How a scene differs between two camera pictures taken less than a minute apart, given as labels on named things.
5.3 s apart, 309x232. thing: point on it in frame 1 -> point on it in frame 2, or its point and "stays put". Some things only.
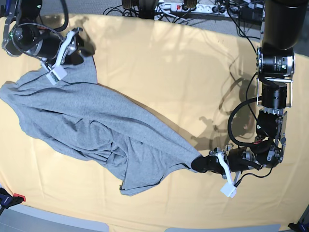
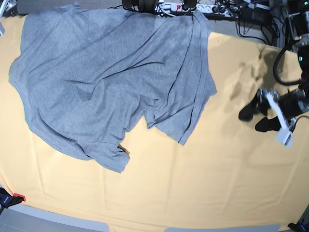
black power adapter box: [251, 15] stays put
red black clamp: [7, 200] stays put
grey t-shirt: [94, 127] -> [90, 73]
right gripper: [235, 160] -> [287, 107]
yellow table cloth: [190, 71] stays put
